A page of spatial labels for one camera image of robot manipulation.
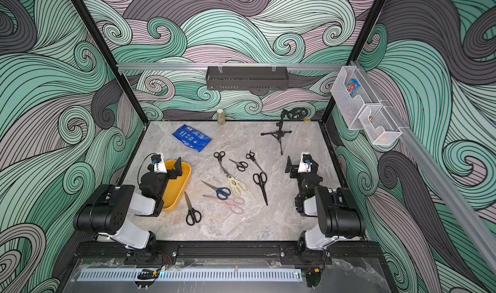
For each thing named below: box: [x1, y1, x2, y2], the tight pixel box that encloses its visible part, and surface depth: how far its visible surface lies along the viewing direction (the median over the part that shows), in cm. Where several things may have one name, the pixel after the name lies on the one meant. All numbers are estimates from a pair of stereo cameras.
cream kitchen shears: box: [220, 165, 248, 198], surface depth 94 cm
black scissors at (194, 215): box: [184, 191, 202, 226], surface depth 85 cm
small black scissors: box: [227, 158, 249, 172], surface depth 102 cm
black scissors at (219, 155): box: [213, 150, 226, 172], surface depth 106 cm
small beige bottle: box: [216, 108, 226, 126], surface depth 116 cm
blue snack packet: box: [171, 123, 213, 153], surface depth 112 cm
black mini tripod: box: [260, 109, 293, 156], surface depth 108 cm
